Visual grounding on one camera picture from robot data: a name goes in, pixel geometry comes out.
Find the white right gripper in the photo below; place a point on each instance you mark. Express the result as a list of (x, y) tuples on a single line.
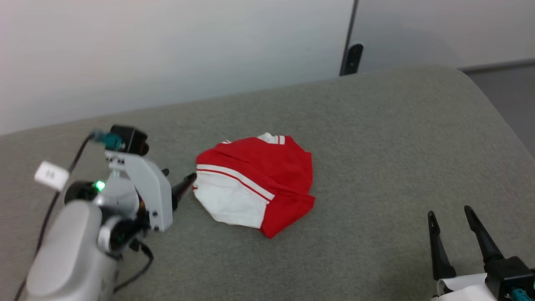
[(464, 290)]

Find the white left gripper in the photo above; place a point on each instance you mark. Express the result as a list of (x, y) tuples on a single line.
[(154, 196)]

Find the red white basketball jersey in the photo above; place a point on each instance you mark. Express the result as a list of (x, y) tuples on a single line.
[(267, 167)]

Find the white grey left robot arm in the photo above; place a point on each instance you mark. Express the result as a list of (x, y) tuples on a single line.
[(62, 251)]

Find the grey door panel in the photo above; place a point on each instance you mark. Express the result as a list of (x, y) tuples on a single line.
[(439, 29)]

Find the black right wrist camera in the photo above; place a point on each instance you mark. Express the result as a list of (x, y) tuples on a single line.
[(512, 274)]

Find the teal right camera connector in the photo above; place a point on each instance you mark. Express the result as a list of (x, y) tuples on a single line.
[(519, 296)]

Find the teal camera connector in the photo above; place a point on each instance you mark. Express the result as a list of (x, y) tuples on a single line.
[(519, 296), (109, 140)]

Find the teal left camera connector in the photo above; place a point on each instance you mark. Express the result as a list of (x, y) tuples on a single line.
[(109, 140)]

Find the black wall seam strip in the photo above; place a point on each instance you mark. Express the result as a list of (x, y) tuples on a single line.
[(350, 25)]

